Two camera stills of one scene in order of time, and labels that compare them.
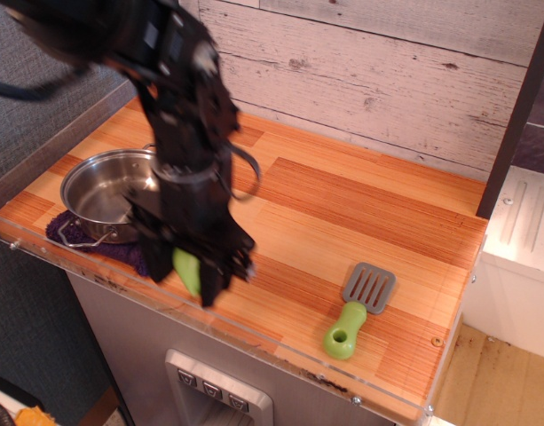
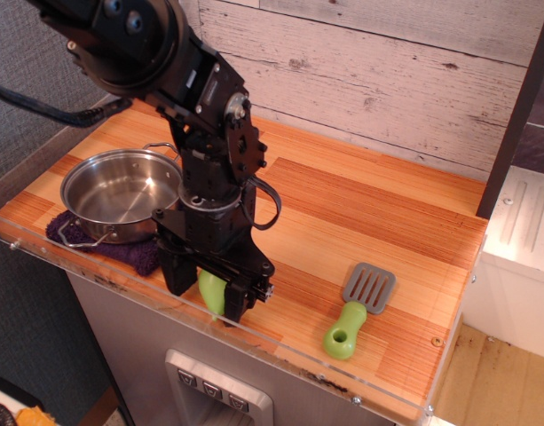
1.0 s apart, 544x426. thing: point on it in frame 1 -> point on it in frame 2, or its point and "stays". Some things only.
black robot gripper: x=192 y=209 -> x=216 y=222
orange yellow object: x=34 y=416 stays
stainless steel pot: x=94 y=192 stays
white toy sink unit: x=511 y=294 stays
